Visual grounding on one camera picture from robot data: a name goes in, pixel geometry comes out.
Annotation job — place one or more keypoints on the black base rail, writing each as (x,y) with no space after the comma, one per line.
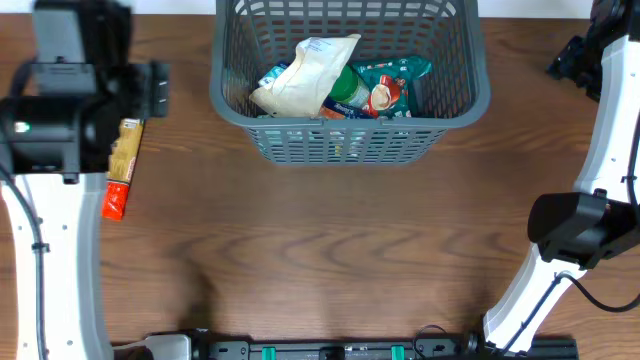
(436,347)

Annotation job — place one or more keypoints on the red orange spaghetti packet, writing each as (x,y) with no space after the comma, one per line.
(122,164)

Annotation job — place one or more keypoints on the grey plastic basket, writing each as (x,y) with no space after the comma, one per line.
(253,36)

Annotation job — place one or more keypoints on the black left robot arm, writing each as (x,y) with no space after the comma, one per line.
(59,123)

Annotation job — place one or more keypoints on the green Nescafe coffee bag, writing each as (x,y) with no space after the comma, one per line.
(390,82)

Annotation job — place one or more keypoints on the teal snack packet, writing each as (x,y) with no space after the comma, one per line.
(273,74)

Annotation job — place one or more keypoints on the tissue pocket pack bundle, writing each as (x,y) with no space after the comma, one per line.
(331,109)

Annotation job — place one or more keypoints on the beige pouch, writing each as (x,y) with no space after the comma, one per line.
(303,87)

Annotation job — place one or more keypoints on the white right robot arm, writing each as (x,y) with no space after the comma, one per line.
(570,233)

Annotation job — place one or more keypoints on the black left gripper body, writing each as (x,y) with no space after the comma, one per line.
(157,88)

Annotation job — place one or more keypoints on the green lid spice jar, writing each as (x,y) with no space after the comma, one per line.
(350,89)

